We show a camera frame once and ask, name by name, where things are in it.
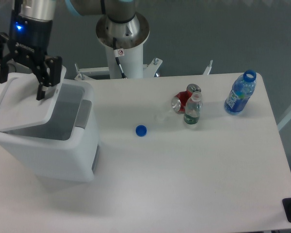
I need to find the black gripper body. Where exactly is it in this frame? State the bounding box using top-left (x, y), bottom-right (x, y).
top-left (8, 10), bottom-right (53, 68)

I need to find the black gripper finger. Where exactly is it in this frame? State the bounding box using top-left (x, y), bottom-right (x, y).
top-left (0, 33), bottom-right (14, 83)
top-left (32, 56), bottom-right (63, 100)

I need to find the white trash can lid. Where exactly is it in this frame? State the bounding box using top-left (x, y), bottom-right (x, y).
top-left (0, 67), bottom-right (66, 132)

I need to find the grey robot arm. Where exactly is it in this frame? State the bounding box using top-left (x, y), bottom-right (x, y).
top-left (0, 0), bottom-right (136, 100)

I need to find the white trash can body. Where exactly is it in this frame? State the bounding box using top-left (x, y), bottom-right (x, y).
top-left (0, 80), bottom-right (99, 182)

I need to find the blue bottle cap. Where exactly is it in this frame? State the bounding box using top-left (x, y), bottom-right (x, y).
top-left (135, 125), bottom-right (147, 137)

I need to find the crushed red soda can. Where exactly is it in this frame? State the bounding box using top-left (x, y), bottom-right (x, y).
top-left (171, 83), bottom-right (201, 114)

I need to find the clear green-label bottle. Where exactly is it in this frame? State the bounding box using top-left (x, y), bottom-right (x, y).
top-left (184, 91), bottom-right (202, 125)

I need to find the blue drink bottle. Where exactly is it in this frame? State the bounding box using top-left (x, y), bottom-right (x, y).
top-left (224, 69), bottom-right (257, 115)

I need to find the black floor cable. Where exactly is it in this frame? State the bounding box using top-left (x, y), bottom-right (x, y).
top-left (7, 59), bottom-right (18, 73)

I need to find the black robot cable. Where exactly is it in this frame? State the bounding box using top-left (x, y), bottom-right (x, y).
top-left (112, 37), bottom-right (128, 79)

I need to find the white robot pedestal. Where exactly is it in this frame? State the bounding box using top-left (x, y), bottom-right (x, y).
top-left (96, 13), bottom-right (150, 79)

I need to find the white metal base frame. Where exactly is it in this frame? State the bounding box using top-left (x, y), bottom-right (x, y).
top-left (74, 57), bottom-right (214, 81)

